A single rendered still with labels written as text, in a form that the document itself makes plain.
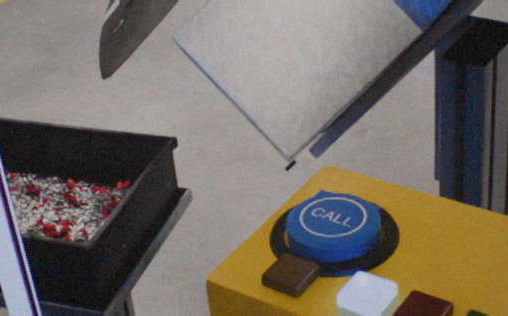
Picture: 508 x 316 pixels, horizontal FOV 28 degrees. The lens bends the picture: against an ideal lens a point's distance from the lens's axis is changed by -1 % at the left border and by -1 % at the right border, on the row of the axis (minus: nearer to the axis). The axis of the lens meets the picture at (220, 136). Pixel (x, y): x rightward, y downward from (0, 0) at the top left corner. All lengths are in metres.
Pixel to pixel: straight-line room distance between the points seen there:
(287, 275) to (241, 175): 2.04
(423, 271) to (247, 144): 2.15
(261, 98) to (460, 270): 0.38
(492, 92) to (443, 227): 0.52
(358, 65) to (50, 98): 2.20
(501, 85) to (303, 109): 0.26
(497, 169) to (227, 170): 1.51
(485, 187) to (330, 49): 0.28
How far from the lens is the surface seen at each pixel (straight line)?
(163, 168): 0.89
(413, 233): 0.44
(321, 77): 0.77
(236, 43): 0.78
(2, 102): 2.96
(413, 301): 0.40
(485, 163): 0.97
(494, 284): 0.42
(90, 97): 2.89
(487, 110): 0.94
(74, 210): 0.91
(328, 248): 0.42
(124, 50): 0.92
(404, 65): 0.84
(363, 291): 0.40
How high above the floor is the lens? 1.34
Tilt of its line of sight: 31 degrees down
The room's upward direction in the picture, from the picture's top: 7 degrees counter-clockwise
